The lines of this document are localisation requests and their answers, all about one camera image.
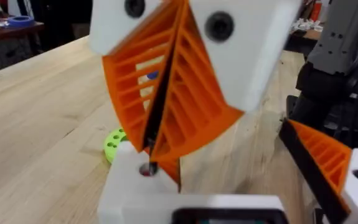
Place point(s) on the dark wooden side desk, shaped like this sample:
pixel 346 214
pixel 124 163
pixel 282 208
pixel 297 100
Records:
pixel 7 46

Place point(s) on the finger of the white orange right gripper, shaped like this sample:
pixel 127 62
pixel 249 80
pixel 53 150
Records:
pixel 244 56
pixel 125 81

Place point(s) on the white orange left gripper right finger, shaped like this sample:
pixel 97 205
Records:
pixel 328 161

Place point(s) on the blue electric screwdriver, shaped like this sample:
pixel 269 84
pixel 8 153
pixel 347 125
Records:
pixel 152 75

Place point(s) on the white orange left gripper left finger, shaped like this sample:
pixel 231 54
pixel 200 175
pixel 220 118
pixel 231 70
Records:
pixel 125 186

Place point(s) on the green disc with holes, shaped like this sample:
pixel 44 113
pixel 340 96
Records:
pixel 112 146

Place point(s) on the heap of white clutter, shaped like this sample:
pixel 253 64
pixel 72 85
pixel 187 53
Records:
pixel 307 25

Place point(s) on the blue tape roll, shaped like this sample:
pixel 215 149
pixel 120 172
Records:
pixel 20 21

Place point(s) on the small dark screw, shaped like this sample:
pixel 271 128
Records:
pixel 150 155

